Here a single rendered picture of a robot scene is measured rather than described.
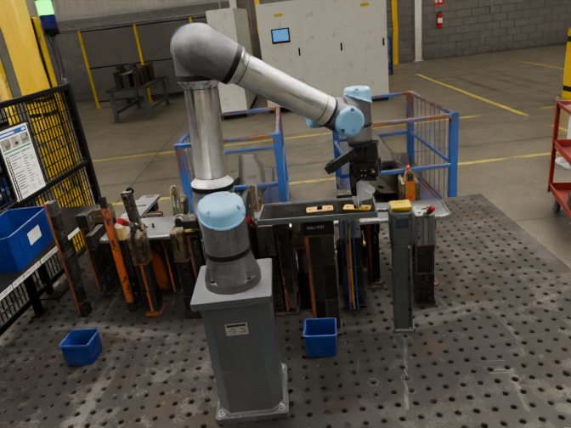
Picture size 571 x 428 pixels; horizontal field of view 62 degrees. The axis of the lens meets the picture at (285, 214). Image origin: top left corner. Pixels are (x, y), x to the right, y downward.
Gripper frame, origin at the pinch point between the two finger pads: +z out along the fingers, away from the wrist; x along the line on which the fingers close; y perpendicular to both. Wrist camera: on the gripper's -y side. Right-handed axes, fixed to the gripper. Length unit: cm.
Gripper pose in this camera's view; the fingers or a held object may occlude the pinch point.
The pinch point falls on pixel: (356, 203)
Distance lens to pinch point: 150.8
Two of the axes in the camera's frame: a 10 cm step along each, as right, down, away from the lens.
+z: 1.1, 9.2, 3.8
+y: 9.3, 0.4, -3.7
